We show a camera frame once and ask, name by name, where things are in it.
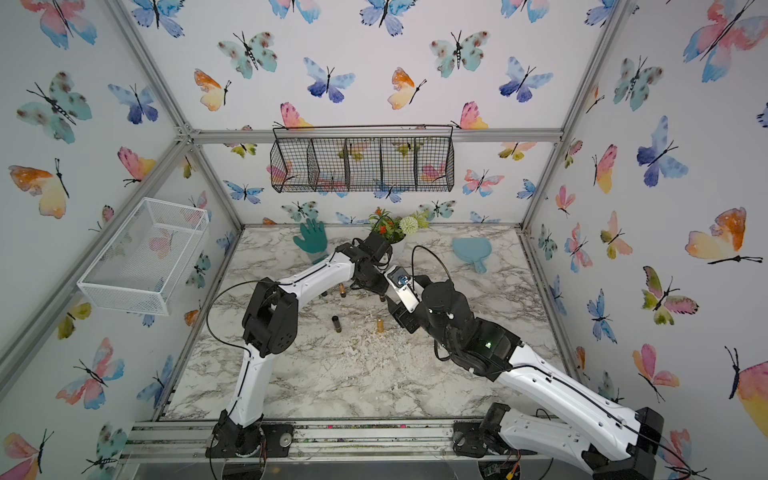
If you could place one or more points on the potted flower plant white pot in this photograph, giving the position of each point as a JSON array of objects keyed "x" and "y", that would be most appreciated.
[{"x": 393, "y": 228}]

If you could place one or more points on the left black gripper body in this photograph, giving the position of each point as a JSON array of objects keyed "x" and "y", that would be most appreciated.
[{"x": 375, "y": 282}]

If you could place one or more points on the aluminium front rail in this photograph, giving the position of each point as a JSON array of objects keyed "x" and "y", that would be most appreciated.
[{"x": 325, "y": 440}]

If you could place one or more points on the white mesh wall basket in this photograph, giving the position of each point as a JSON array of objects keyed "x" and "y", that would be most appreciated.
[{"x": 140, "y": 266}]

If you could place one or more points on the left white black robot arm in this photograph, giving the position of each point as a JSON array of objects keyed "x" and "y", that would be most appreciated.
[{"x": 270, "y": 326}]

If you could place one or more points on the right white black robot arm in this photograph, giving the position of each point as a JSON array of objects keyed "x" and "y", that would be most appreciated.
[{"x": 584, "y": 429}]

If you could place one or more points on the black wire wall basket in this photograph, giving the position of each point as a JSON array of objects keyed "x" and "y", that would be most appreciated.
[{"x": 363, "y": 159}]

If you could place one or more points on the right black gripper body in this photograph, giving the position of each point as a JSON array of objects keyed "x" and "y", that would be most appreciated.
[{"x": 412, "y": 324}]

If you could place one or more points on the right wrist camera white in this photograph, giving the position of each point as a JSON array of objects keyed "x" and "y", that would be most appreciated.
[{"x": 401, "y": 283}]

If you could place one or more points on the green rubber glove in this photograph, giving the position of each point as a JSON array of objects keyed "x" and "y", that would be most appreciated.
[{"x": 312, "y": 240}]

